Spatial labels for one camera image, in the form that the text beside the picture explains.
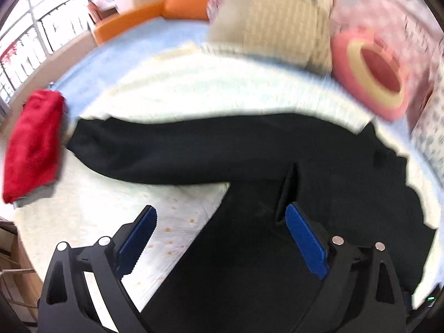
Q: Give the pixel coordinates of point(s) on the black sweater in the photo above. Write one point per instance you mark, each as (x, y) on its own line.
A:
(208, 149)

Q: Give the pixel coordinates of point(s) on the white floral pillow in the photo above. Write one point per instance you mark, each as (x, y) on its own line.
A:
(430, 131)

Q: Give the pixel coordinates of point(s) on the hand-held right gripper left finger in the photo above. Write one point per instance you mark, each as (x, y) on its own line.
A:
(137, 239)

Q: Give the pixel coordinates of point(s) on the pink bear plush cushion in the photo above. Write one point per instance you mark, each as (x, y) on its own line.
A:
(378, 73)

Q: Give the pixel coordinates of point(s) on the window railing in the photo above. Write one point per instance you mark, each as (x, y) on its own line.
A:
(34, 41)

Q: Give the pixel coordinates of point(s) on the red folded cloth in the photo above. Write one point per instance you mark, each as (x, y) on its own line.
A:
(33, 145)

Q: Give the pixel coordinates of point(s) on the light blue bed sheet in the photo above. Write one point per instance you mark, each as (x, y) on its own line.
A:
(149, 34)

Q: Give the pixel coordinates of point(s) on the wooden furniture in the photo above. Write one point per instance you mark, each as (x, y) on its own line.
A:
(10, 249)

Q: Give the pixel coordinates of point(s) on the beige patchwork pillow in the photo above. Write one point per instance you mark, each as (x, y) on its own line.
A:
(277, 24)

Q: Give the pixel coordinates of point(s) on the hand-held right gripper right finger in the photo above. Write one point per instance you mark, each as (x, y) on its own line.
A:
(307, 239)

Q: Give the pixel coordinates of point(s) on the orange bed frame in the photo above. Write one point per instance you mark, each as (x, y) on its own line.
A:
(138, 17)

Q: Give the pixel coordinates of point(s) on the pink cat-print quilt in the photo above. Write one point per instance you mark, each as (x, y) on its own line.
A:
(364, 0)

